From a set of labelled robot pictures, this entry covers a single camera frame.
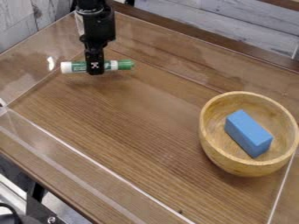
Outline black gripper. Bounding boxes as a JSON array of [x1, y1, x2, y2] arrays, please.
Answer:
[[75, 0, 117, 75]]

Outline green white marker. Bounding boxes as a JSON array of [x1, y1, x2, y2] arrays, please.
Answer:
[[60, 59, 135, 74]]

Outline brown wooden bowl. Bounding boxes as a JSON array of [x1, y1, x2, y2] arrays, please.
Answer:
[[199, 91, 299, 177]]

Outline clear acrylic corner brace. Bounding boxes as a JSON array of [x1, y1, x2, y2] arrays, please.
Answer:
[[75, 12, 86, 37]]

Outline blue foam block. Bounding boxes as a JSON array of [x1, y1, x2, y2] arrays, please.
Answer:
[[225, 109, 274, 158]]

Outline clear acrylic tray wall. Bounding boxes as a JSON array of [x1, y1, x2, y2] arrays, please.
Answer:
[[0, 6, 299, 224]]

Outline black cable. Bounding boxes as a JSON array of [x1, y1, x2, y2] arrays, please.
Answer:
[[0, 202, 24, 224]]

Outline black metal table bracket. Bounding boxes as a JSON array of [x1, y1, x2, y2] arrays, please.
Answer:
[[26, 183, 67, 224]]

